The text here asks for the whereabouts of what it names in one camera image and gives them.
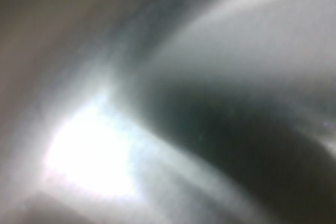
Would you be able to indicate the round silver metal plate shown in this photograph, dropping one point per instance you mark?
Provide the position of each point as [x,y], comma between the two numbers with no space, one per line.
[167,111]

